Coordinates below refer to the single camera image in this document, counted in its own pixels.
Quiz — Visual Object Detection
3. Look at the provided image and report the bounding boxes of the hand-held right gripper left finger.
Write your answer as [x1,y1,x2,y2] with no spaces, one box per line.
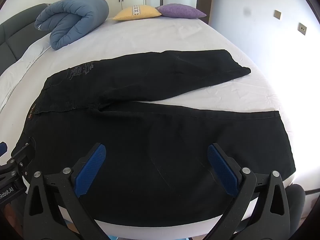
[22,143,110,240]

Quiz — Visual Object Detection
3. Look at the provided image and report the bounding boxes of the black pants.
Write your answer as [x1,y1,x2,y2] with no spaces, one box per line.
[15,49,297,228]

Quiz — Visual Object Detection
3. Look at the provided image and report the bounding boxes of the yellow pillow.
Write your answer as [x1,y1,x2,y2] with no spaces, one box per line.
[112,5,162,21]

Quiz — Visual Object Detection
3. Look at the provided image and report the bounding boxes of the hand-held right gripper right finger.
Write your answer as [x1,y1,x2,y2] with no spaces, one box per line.
[205,143,292,240]

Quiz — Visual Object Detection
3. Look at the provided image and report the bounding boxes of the dark brown door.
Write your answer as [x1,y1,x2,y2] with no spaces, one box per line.
[196,0,215,24]

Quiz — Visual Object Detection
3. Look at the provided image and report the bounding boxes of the purple pillow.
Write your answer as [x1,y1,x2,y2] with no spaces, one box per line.
[155,4,207,19]

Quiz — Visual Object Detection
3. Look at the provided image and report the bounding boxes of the white pillow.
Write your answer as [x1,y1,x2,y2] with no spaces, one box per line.
[15,41,52,64]

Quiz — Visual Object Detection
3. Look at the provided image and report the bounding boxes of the grey padded headboard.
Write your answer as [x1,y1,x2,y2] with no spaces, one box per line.
[0,3,52,77]

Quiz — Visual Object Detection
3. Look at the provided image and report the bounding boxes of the rolled blue duvet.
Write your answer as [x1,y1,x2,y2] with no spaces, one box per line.
[34,0,110,51]

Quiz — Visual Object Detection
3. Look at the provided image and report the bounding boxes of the person's grey trouser leg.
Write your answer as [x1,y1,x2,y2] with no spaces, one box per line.
[285,184,306,240]

